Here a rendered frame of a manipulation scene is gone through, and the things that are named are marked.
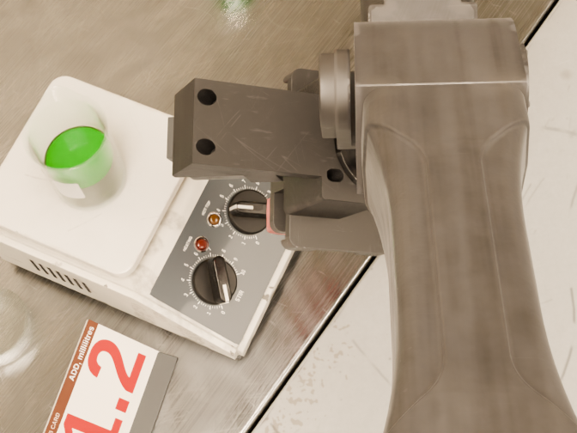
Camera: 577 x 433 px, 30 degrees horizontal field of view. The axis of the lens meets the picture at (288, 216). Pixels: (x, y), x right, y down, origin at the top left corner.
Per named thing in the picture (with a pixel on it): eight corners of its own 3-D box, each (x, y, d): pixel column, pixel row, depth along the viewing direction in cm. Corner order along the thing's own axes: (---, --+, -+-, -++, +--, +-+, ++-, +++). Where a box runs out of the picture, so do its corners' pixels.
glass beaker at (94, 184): (140, 203, 73) (114, 149, 65) (63, 227, 72) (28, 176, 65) (118, 128, 75) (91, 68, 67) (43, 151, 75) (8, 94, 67)
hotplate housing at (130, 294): (318, 210, 81) (312, 165, 73) (243, 368, 76) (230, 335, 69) (62, 111, 85) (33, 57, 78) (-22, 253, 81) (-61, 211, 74)
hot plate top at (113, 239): (209, 133, 75) (207, 127, 74) (129, 283, 71) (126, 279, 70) (60, 76, 77) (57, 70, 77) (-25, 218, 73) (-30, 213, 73)
